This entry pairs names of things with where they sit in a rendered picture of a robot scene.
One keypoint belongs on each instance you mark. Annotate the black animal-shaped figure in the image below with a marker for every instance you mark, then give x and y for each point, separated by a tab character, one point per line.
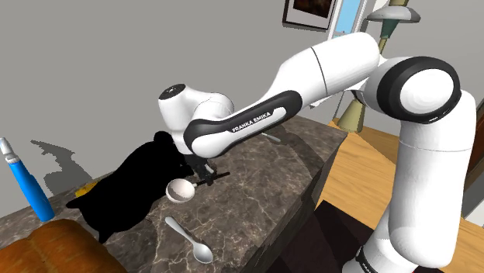
132	189

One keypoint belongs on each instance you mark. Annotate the orange-brown bread loaf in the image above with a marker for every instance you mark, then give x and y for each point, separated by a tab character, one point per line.
53	249

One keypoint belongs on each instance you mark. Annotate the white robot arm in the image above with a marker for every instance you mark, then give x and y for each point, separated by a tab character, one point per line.
427	181

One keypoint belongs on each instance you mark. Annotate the blue bottle with white cap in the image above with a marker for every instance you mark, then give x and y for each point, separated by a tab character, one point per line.
33	193

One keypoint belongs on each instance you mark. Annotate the silver utensil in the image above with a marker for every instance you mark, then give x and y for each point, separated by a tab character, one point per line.
273	138

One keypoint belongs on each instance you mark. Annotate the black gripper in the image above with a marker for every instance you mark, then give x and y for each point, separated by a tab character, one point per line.
196	162

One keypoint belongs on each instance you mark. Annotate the yellow flat thing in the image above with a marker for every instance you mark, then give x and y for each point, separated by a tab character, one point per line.
85	189

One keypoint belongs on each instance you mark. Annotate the framed wall picture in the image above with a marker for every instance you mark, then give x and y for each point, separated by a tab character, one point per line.
308	11

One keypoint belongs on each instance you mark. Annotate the floor lamp with grey shade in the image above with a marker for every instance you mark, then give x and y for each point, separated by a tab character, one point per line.
353	113

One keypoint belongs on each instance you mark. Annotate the silver spoon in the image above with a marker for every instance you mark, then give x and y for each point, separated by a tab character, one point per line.
199	251

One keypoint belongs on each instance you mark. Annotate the window with white frame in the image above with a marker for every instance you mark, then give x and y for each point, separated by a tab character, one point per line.
348	17

